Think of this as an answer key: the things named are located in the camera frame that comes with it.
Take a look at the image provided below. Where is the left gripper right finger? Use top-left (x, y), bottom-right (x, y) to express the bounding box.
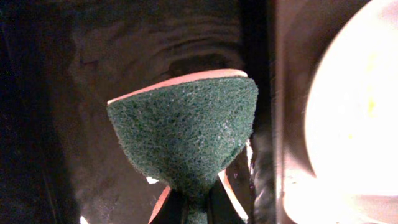
top-left (207, 179), bottom-right (246, 224)

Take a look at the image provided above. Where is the black rectangular tray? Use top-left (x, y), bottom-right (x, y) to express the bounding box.
top-left (1, 1), bottom-right (273, 223)

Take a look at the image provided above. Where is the pale blue plate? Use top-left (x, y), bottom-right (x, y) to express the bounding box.
top-left (305, 0), bottom-right (397, 196)

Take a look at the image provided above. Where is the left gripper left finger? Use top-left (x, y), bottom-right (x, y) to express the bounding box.
top-left (152, 189), bottom-right (188, 224)

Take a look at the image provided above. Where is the green and pink sponge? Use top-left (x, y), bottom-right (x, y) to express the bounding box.
top-left (107, 69), bottom-right (258, 224)

